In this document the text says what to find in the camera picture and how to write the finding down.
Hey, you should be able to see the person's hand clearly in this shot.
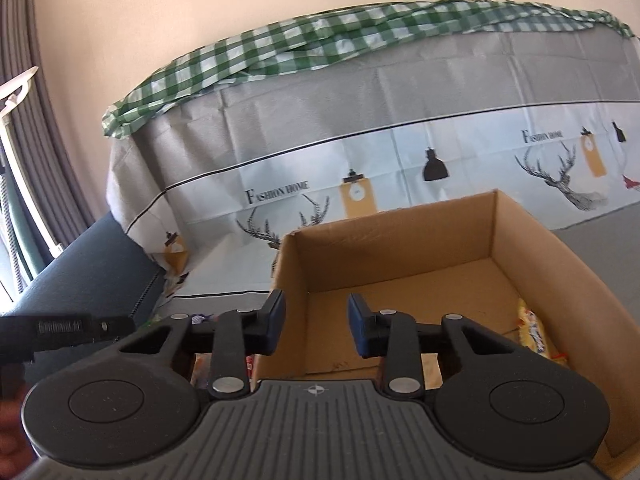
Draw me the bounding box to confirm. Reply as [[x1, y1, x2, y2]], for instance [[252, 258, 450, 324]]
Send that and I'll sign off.
[[0, 363, 36, 479]]

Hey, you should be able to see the brown cardboard box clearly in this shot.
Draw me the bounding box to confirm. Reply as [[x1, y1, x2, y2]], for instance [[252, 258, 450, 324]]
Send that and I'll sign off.
[[255, 191, 639, 479]]

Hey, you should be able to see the yellow snack packet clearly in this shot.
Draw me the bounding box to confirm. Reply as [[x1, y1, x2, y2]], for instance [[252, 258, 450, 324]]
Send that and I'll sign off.
[[518, 298, 568, 367]]

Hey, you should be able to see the white drying rack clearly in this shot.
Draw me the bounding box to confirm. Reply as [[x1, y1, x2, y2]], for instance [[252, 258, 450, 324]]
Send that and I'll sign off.
[[1, 66, 63, 259]]

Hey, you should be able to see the grey deer print sofa cover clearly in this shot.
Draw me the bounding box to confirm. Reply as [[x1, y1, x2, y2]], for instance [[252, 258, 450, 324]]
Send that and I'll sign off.
[[107, 25, 639, 309]]

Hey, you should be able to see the grey curtain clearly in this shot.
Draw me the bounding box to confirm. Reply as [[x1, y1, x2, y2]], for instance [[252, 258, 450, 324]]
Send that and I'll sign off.
[[0, 0, 97, 281]]

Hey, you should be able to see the green checkered cloth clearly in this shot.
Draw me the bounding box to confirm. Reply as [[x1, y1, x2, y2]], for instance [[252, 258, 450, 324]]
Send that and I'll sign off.
[[102, 0, 634, 140]]

